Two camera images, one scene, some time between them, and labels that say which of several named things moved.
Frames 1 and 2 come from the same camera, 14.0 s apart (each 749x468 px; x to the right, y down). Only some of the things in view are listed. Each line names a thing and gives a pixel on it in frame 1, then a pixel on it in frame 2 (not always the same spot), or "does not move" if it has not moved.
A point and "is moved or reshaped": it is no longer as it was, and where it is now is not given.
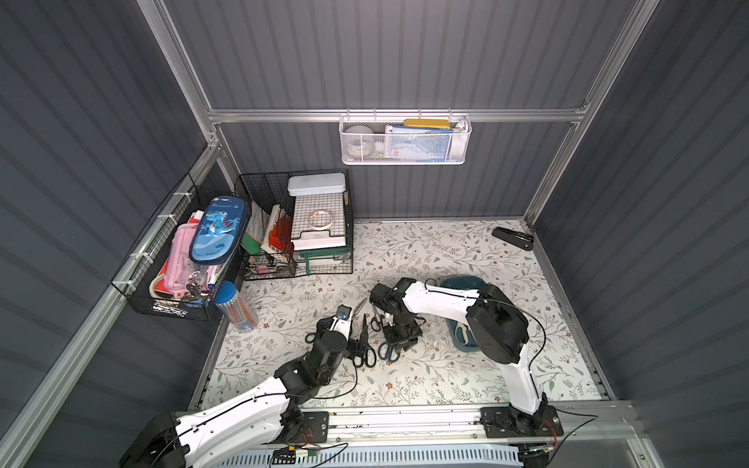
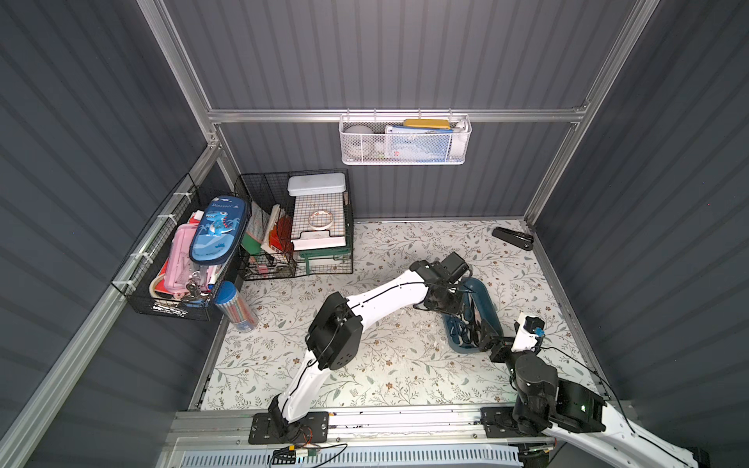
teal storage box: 472,283 does not move
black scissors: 367,355 is moved or reshaped
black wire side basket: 186,255 does not move
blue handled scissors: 387,351 -> 454,327
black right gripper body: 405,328 -> 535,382
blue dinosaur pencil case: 217,228 does not move
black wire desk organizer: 300,223 does not move
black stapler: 513,238 does not move
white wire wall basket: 405,138 does not move
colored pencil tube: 234,305 does not move
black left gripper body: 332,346 -> 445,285
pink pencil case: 179,264 does not move
